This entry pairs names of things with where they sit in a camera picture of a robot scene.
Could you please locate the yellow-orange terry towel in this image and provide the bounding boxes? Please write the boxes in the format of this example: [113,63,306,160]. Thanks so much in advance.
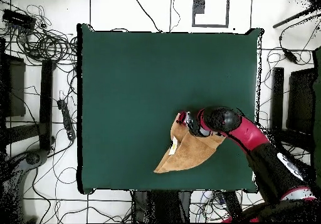
[153,112,226,174]

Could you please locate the black flat panel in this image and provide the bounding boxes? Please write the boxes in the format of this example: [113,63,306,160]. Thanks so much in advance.
[287,67,317,134]
[0,54,26,118]

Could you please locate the dark green table cloth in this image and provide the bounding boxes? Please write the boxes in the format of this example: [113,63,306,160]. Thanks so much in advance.
[76,23,264,195]

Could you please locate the black stand bar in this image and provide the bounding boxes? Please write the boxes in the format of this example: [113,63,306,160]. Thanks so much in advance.
[271,67,285,131]
[4,58,56,151]

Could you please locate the small gray square plate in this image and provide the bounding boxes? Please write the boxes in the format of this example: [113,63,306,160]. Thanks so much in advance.
[194,0,206,14]

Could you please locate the black power strip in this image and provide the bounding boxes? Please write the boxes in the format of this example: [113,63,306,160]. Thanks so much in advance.
[56,99,76,141]

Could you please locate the black power adapter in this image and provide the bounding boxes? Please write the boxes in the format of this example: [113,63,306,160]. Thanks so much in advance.
[282,48,300,65]

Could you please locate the black tripod leg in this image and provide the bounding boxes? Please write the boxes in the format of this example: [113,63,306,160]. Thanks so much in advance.
[272,0,321,29]

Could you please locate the gray chair base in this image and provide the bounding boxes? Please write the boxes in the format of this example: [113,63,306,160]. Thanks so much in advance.
[0,148,49,223]

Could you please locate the black box device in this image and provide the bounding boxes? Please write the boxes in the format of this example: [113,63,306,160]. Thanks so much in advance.
[2,8,38,31]

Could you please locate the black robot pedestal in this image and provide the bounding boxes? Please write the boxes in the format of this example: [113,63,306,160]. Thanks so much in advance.
[131,190,192,223]

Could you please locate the tangled black cables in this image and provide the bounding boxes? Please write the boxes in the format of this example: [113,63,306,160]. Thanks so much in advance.
[0,0,78,68]
[190,190,264,222]

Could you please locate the gray square frame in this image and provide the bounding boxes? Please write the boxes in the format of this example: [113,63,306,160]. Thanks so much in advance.
[192,0,231,29]

